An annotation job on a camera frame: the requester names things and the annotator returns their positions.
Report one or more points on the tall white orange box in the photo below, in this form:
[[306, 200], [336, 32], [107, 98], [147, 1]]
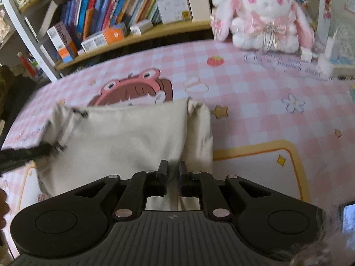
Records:
[[62, 44]]

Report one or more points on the black digital piano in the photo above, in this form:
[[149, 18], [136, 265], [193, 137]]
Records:
[[19, 102]]

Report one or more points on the person's left hand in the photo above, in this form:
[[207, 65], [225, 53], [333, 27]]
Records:
[[3, 209]]

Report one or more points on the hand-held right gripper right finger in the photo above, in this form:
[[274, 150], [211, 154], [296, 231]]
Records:
[[181, 177]]

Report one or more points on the white labelled box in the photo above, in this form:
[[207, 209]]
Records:
[[173, 9]]

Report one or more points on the white charger adapter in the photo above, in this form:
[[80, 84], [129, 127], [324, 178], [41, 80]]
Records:
[[330, 48]]

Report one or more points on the beige t-shirt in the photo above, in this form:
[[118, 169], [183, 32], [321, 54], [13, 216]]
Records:
[[124, 138]]

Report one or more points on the white power strip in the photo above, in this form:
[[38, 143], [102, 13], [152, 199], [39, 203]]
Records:
[[338, 67]]

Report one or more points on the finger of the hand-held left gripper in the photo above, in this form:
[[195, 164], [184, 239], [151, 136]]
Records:
[[22, 155]]

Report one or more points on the olive green cloth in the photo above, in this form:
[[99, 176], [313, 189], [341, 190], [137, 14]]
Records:
[[5, 83]]

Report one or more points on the flat white orange box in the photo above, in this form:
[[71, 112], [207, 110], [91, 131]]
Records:
[[111, 34]]

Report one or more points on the black smartphone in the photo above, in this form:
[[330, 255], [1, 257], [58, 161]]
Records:
[[349, 219]]

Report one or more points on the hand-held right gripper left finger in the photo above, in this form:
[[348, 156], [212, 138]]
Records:
[[164, 177]]

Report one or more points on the small white device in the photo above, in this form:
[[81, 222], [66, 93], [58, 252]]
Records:
[[141, 27]]

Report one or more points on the white wooden bookshelf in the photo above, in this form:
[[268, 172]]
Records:
[[33, 47]]

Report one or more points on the fluffy grey sleeve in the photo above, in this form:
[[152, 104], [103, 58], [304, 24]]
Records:
[[332, 250]]

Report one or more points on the small white plug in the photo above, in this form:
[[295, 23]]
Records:
[[306, 54]]

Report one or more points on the white pink plush bunny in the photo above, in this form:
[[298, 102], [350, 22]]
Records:
[[263, 13]]

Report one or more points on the cream pen holder box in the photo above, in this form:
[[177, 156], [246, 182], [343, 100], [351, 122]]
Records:
[[199, 8]]

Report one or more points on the row of colourful books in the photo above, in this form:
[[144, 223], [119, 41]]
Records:
[[111, 2]]

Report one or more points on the red white figurine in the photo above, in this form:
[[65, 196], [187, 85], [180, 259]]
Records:
[[27, 65]]

